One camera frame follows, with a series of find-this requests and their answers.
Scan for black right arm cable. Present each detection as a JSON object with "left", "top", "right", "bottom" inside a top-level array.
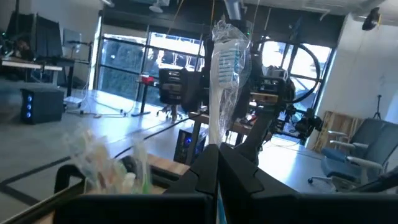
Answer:
[{"left": 113, "top": 114, "right": 193, "bottom": 159}]

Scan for dark partition panel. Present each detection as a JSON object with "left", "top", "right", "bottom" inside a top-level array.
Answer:
[{"left": 6, "top": 12, "right": 63, "bottom": 60}]

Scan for dark desk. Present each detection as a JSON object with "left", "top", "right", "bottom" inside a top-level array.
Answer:
[{"left": 0, "top": 57, "right": 77, "bottom": 94}]

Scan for light blue toothbrush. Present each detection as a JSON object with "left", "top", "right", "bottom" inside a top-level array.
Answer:
[{"left": 207, "top": 20, "right": 252, "bottom": 224}]

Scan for black tripod stand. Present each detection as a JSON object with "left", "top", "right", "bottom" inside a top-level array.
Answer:
[{"left": 372, "top": 94, "right": 384, "bottom": 121}]

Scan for black aluminium table frame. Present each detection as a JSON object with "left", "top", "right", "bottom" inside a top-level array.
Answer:
[{"left": 0, "top": 152, "right": 398, "bottom": 224}]

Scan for black ceiling camera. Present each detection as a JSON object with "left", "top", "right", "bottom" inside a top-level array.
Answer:
[{"left": 361, "top": 6, "right": 382, "bottom": 31}]

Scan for black PC tower blue lights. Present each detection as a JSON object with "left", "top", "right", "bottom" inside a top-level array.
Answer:
[{"left": 19, "top": 88, "right": 65, "bottom": 125}]

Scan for wooden top table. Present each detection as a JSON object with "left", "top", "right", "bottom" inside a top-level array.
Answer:
[{"left": 188, "top": 112, "right": 274, "bottom": 166}]

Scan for grey monitor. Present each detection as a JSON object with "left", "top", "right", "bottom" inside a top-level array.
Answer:
[{"left": 62, "top": 28, "right": 83, "bottom": 50}]

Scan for wooden board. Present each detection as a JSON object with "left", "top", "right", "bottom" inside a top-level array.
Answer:
[{"left": 310, "top": 110, "right": 366, "bottom": 153}]

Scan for black table clamp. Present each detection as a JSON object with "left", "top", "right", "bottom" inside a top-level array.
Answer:
[{"left": 53, "top": 164, "right": 86, "bottom": 195}]

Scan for black standing desk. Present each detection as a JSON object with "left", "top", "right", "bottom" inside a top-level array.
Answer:
[{"left": 130, "top": 74, "right": 156, "bottom": 118}]

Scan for black slotted equipment box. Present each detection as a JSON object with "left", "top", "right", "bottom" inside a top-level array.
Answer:
[
  {"left": 157, "top": 67, "right": 205, "bottom": 107},
  {"left": 249, "top": 75, "right": 296, "bottom": 106}
]

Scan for blue grey office chair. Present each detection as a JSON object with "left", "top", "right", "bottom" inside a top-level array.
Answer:
[{"left": 307, "top": 117, "right": 398, "bottom": 190}]

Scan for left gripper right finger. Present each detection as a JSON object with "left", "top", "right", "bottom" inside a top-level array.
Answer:
[{"left": 219, "top": 142, "right": 398, "bottom": 224}]

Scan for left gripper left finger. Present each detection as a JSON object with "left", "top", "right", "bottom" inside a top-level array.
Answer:
[{"left": 52, "top": 143, "right": 220, "bottom": 224}]

